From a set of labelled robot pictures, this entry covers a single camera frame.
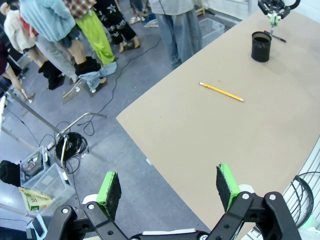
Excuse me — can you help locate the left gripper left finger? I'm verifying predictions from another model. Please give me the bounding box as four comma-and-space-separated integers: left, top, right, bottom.
46, 171, 141, 240

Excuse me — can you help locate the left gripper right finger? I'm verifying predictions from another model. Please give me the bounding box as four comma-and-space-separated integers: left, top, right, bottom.
207, 163, 303, 240

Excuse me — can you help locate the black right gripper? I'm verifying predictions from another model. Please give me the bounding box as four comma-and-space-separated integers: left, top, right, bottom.
258, 0, 292, 27

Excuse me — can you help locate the orange pencil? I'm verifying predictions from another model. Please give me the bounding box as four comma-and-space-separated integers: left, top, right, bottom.
262, 29, 287, 43

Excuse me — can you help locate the yellow pencil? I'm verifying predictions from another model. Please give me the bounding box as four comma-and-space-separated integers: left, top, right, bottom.
198, 81, 245, 103

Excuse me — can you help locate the black mesh pen holder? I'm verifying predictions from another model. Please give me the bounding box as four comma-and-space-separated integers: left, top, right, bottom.
250, 31, 273, 63

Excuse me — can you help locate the large clear plastic box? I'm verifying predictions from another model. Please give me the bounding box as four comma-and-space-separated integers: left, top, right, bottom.
21, 162, 76, 214

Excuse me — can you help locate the clear plastic bin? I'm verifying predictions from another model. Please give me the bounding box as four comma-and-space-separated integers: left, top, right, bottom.
199, 17, 225, 49

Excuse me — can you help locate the yellow paper bag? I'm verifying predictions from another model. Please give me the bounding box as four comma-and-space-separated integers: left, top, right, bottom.
18, 186, 55, 211

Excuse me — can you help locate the clear box with tools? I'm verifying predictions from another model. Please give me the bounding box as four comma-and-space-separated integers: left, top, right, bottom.
19, 146, 49, 181

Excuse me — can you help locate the person in grey T-shirt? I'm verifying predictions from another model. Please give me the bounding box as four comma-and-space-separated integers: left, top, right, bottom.
149, 0, 204, 71

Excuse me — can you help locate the black cloth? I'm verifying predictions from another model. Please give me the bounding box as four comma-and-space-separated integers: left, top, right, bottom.
0, 159, 21, 188

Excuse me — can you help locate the metal stand pole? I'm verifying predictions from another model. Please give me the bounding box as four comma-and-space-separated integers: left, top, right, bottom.
0, 82, 110, 177

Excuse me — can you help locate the blue jeans heap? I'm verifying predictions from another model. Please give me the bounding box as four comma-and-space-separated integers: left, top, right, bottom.
79, 61, 118, 91

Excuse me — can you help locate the mannequin in red top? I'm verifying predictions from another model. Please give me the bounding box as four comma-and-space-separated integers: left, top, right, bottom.
19, 16, 79, 84

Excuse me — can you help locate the mannequin in plaid shirt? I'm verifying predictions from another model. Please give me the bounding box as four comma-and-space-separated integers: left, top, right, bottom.
62, 0, 116, 66

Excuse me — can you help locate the mannequin in black outfit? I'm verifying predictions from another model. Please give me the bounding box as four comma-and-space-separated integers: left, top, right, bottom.
96, 0, 141, 54

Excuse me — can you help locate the mannequin in maroon sweater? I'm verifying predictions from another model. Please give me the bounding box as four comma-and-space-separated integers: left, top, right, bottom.
0, 41, 36, 104

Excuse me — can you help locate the mannequin in light blue fleece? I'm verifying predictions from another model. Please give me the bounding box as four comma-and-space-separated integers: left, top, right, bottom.
19, 0, 87, 84

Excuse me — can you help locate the mannequin in beige jacket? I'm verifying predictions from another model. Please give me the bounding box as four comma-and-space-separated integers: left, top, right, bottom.
0, 3, 51, 69

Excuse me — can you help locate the black cable coil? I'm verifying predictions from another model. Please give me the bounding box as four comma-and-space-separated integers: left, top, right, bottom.
54, 131, 89, 162
290, 171, 315, 226

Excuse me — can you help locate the metal mannequin base plate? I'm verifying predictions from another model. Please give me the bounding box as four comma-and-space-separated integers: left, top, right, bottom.
85, 77, 109, 97

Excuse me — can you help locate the black floor cable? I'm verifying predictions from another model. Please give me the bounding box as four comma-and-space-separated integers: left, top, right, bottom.
82, 34, 161, 137

